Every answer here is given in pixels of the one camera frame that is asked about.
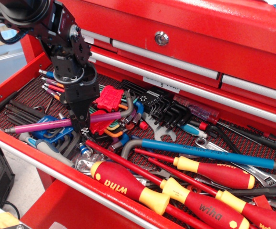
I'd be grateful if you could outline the blue long hex key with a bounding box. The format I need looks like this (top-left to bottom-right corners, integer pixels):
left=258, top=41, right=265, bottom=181
left=39, top=69, right=54, bottom=79

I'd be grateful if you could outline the blue hex key holder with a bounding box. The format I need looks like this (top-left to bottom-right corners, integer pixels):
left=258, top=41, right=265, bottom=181
left=31, top=126, right=73, bottom=143

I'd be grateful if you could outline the red key holder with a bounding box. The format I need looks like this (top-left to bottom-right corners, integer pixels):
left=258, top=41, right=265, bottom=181
left=89, top=110, right=113, bottom=135
left=95, top=85, right=124, bottom=112

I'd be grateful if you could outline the black Tekton key holder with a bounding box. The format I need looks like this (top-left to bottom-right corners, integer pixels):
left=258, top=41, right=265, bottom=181
left=121, top=80, right=169, bottom=113

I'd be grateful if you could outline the small red cap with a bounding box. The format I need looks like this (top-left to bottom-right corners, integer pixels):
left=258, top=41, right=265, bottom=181
left=139, top=121, right=148, bottom=130

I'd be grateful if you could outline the silver chest lock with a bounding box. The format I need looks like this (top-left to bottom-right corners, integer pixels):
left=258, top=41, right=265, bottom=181
left=154, top=31, right=169, bottom=46

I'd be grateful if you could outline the red tool chest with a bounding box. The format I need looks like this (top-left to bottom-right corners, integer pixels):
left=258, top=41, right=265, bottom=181
left=18, top=0, right=276, bottom=229

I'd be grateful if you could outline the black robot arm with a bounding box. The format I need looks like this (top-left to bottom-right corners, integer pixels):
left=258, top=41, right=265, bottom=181
left=0, top=0, right=100, bottom=134

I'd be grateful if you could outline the open red drawer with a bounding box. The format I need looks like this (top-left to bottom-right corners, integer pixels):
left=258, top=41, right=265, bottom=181
left=0, top=49, right=276, bottom=229

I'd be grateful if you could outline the lower right red screwdriver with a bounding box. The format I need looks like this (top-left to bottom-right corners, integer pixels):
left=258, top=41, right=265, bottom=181
left=215, top=190, right=276, bottom=229

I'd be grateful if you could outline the large blue Allen key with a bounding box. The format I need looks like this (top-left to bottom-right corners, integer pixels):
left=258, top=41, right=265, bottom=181
left=121, top=139, right=276, bottom=169

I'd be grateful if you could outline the chrome adjustable wrench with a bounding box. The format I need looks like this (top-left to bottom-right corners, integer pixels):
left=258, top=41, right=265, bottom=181
left=195, top=137, right=276, bottom=187

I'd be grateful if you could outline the lower red key holder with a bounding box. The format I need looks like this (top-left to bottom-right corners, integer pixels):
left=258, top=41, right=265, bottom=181
left=89, top=110, right=113, bottom=135

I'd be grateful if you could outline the violet Allen key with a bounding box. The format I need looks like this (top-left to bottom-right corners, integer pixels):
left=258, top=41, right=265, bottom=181
left=4, top=91, right=134, bottom=134

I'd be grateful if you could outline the purple clear screwdriver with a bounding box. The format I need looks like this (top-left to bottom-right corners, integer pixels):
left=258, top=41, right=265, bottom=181
left=188, top=105, right=255, bottom=142

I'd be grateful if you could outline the upper red key holder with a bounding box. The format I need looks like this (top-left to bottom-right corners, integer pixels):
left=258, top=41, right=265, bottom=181
left=95, top=85, right=124, bottom=112

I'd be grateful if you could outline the white blue small screwdriver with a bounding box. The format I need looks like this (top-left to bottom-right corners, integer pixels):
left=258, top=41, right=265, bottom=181
left=179, top=124, right=208, bottom=138

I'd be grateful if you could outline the blue silver bit driver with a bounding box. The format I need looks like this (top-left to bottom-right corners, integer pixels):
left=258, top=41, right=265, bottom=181
left=78, top=143, right=93, bottom=158

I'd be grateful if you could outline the big red yellow screwdriver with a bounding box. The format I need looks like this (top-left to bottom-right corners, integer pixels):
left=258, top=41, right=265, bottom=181
left=85, top=139, right=207, bottom=229

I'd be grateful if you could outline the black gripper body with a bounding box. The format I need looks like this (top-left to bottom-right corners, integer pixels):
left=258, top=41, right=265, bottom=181
left=53, top=63, right=99, bottom=119

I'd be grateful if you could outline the steel open-end wrench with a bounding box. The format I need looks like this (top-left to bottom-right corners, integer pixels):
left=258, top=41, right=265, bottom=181
left=142, top=113, right=176, bottom=142

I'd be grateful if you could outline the black red drawer liner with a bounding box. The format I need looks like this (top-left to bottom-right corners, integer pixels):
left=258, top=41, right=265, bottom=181
left=0, top=63, right=276, bottom=229

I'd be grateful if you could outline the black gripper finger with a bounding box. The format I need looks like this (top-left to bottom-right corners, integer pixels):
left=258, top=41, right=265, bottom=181
left=68, top=109, right=81, bottom=134
left=82, top=116, right=90, bottom=135

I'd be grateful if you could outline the upper red yellow screwdriver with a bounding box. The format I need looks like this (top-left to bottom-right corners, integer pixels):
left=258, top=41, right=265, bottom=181
left=134, top=148, right=255, bottom=189

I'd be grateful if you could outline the grey blue screwdriver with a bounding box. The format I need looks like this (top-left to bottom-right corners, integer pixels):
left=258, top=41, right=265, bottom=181
left=19, top=133, right=74, bottom=167

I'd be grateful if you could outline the white cutting tools label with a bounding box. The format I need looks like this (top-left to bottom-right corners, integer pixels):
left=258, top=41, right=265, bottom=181
left=143, top=77, right=180, bottom=94

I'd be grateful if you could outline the middle red yellow screwdriver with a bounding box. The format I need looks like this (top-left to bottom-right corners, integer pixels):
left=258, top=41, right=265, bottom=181
left=148, top=157, right=250, bottom=229

